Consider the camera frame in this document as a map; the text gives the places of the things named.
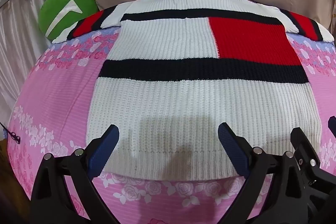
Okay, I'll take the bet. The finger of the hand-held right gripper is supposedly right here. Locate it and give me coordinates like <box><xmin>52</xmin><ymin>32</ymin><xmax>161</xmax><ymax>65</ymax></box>
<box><xmin>328</xmin><ymin>115</ymin><xmax>336</xmax><ymax>136</ymax></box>
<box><xmin>290</xmin><ymin>127</ymin><xmax>336</xmax><ymax>215</ymax></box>

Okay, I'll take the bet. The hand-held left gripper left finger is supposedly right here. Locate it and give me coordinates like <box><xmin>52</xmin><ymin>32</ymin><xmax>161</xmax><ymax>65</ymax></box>
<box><xmin>30</xmin><ymin>124</ymin><xmax>121</xmax><ymax>224</ymax></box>

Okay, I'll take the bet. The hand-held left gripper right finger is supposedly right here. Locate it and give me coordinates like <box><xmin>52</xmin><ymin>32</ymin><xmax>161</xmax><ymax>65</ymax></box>
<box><xmin>218</xmin><ymin>123</ymin><xmax>313</xmax><ymax>224</ymax></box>

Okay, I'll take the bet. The white red navy knit sweater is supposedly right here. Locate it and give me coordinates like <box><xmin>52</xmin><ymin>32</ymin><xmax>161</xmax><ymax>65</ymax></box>
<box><xmin>52</xmin><ymin>0</ymin><xmax>335</xmax><ymax>184</ymax></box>

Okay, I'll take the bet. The pink floral bed sheet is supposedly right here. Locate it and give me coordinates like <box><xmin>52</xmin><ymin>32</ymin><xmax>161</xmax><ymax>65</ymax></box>
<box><xmin>6</xmin><ymin>0</ymin><xmax>336</xmax><ymax>224</ymax></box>

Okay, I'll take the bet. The white satin curtain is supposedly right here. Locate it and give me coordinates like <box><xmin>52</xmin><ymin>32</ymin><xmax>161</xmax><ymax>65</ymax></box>
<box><xmin>0</xmin><ymin>0</ymin><xmax>88</xmax><ymax>142</ymax></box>

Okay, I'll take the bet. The green cushion with white mark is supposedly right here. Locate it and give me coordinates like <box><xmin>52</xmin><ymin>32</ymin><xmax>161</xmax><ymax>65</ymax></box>
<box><xmin>38</xmin><ymin>0</ymin><xmax>99</xmax><ymax>41</ymax></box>

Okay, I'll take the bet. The black cord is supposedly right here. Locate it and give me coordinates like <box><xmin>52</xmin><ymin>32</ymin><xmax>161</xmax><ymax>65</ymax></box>
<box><xmin>0</xmin><ymin>123</ymin><xmax>21</xmax><ymax>145</ymax></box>

